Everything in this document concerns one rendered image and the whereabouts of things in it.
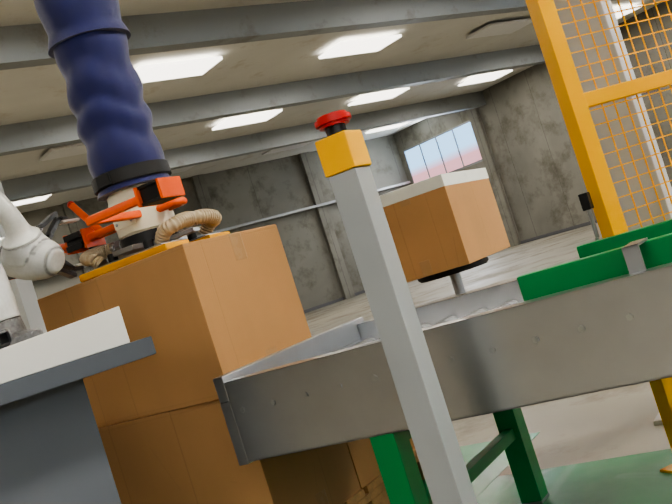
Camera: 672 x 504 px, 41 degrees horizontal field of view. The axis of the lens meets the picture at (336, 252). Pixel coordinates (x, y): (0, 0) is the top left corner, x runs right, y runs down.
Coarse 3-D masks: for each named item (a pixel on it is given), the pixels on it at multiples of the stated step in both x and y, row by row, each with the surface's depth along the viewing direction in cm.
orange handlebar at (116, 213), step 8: (128, 200) 227; (176, 200) 251; (184, 200) 252; (112, 208) 230; (120, 208) 228; (128, 208) 228; (160, 208) 253; (168, 208) 253; (88, 216) 235; (96, 216) 233; (104, 216) 231; (112, 216) 242; (120, 216) 245; (128, 216) 247; (136, 216) 250; (88, 224) 235; (96, 224) 238; (112, 224) 263; (96, 232) 266; (104, 232) 265; (112, 232) 269; (64, 248) 274
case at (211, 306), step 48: (240, 240) 245; (96, 288) 246; (144, 288) 236; (192, 288) 227; (240, 288) 240; (288, 288) 256; (144, 336) 239; (192, 336) 230; (240, 336) 235; (288, 336) 251; (96, 384) 252; (144, 384) 242; (192, 384) 232
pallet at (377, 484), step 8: (416, 456) 290; (376, 480) 267; (368, 488) 262; (376, 488) 266; (384, 488) 269; (352, 496) 255; (360, 496) 258; (368, 496) 261; (376, 496) 265; (384, 496) 268
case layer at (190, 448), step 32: (160, 416) 240; (192, 416) 235; (128, 448) 248; (160, 448) 242; (192, 448) 236; (224, 448) 231; (320, 448) 249; (352, 448) 262; (128, 480) 249; (160, 480) 243; (192, 480) 238; (224, 480) 233; (256, 480) 227; (288, 480) 233; (320, 480) 245; (352, 480) 257
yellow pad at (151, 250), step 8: (152, 240) 248; (176, 240) 247; (184, 240) 246; (144, 248) 248; (152, 248) 242; (160, 248) 240; (168, 248) 240; (112, 256) 254; (128, 256) 248; (136, 256) 245; (144, 256) 243; (112, 264) 249; (120, 264) 248; (128, 264) 247; (88, 272) 254; (96, 272) 253; (104, 272) 251; (80, 280) 256
